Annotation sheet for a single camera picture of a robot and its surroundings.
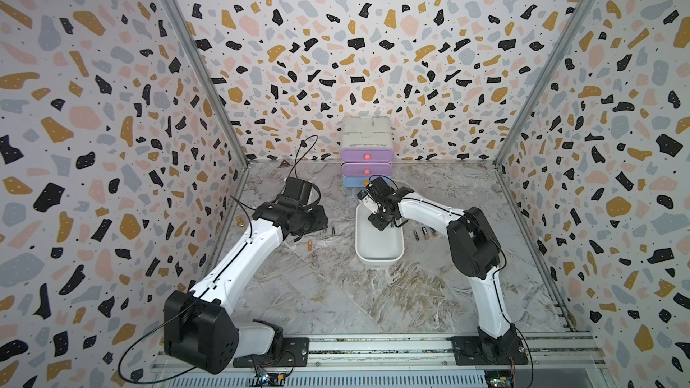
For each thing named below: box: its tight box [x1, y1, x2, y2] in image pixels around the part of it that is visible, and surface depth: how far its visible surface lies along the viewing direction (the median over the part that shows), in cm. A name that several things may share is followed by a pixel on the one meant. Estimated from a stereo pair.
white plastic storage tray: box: [354, 202, 406, 265], surface depth 96 cm
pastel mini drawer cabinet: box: [340, 114, 394, 188], surface depth 103 cm
